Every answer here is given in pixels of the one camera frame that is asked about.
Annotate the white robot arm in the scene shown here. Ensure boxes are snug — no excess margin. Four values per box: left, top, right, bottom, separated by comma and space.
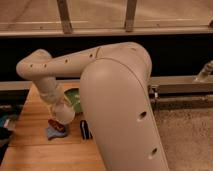
16, 42, 169, 171

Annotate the green ceramic bowl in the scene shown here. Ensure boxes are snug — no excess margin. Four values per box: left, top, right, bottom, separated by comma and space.
64, 88, 82, 114

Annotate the black white striped eraser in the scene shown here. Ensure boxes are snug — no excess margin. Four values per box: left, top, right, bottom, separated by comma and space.
80, 120, 92, 140

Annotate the red brown toy object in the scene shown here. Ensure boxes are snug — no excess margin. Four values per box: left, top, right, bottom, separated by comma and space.
48, 119, 65, 132

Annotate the blue grey cloth piece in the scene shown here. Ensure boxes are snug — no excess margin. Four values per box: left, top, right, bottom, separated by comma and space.
46, 126, 69, 140

